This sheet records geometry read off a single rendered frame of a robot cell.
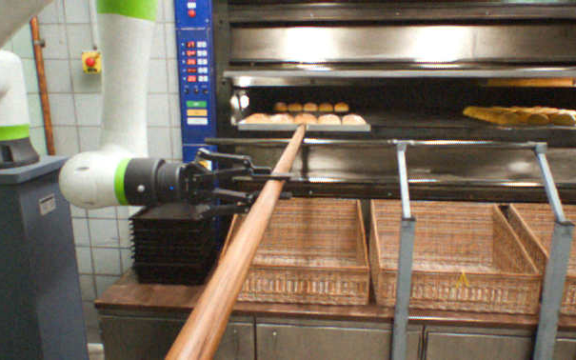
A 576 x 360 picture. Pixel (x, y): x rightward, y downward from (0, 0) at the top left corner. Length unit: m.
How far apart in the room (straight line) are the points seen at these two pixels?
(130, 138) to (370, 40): 1.25
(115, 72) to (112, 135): 0.13
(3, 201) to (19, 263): 0.14
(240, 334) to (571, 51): 1.74
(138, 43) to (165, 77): 1.12
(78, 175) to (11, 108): 0.30
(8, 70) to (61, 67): 1.19
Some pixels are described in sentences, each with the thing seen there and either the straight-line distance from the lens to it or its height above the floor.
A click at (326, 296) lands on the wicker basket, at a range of 1.60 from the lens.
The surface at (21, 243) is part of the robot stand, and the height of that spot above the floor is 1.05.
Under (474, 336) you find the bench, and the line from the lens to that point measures 1.69.
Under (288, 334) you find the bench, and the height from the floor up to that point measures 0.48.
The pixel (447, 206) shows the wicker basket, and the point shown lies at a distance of 2.01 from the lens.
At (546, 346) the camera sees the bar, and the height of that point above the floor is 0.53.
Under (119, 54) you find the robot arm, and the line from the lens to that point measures 0.92.
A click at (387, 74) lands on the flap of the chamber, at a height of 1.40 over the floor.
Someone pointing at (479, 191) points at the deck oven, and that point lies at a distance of 2.08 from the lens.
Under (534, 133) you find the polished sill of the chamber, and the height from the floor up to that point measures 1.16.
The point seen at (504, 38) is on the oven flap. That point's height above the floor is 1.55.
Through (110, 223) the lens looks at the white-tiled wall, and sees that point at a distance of 2.28.
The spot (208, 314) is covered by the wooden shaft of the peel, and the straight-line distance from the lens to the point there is 0.35.
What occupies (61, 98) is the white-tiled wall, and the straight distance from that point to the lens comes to 2.27.
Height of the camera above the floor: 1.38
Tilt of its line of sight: 13 degrees down
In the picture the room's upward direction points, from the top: straight up
